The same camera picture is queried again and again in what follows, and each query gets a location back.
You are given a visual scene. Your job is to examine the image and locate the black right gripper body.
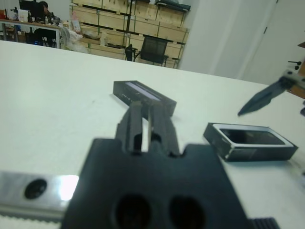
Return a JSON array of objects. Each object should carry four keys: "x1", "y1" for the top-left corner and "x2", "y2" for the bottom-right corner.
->
[{"x1": 278, "y1": 68, "x2": 305, "y2": 93}]

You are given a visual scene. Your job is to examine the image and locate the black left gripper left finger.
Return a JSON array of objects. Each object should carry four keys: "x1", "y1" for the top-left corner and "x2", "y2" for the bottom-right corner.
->
[{"x1": 115, "y1": 101, "x2": 143, "y2": 153}]

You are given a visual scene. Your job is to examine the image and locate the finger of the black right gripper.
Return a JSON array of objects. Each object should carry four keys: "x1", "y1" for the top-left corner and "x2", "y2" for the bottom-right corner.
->
[{"x1": 237, "y1": 78, "x2": 286, "y2": 117}]

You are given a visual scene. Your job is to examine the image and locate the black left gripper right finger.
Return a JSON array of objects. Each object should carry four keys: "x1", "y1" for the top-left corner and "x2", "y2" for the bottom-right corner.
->
[{"x1": 147, "y1": 101, "x2": 181, "y2": 157}]

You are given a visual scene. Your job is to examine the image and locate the black box base white insert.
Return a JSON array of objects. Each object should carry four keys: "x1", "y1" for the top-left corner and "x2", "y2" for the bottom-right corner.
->
[{"x1": 203, "y1": 122, "x2": 299, "y2": 163}]

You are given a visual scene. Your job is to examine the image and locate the crinkled plastic bag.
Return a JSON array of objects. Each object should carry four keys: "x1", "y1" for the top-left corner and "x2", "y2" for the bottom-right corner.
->
[{"x1": 59, "y1": 26, "x2": 84, "y2": 52}]

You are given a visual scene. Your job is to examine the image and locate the black bag on crates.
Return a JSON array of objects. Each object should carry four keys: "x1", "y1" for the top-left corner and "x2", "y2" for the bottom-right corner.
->
[{"x1": 154, "y1": 0, "x2": 191, "y2": 11}]

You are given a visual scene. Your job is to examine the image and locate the black office chair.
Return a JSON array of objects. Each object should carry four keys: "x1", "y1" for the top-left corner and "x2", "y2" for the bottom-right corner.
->
[{"x1": 26, "y1": 28, "x2": 47, "y2": 46}]

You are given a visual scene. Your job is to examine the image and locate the wooden desk metal legs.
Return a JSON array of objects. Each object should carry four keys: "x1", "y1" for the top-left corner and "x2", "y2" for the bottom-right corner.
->
[{"x1": 0, "y1": 19, "x2": 61, "y2": 48}]

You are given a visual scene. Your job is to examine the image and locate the seated person dark hair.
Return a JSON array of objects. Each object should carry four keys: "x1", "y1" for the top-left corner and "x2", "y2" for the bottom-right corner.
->
[{"x1": 33, "y1": 1, "x2": 57, "y2": 46}]

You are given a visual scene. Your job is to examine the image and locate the black computer monitor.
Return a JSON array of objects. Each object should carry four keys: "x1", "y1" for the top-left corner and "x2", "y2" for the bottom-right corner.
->
[{"x1": 19, "y1": 0, "x2": 43, "y2": 17}]

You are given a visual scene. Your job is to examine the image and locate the black lever handle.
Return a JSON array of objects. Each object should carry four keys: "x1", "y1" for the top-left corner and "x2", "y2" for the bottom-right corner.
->
[{"x1": 288, "y1": 61, "x2": 302, "y2": 71}]

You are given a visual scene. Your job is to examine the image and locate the black stand with handle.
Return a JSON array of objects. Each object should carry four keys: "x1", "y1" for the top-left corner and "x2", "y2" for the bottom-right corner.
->
[{"x1": 125, "y1": 44, "x2": 140, "y2": 62}]

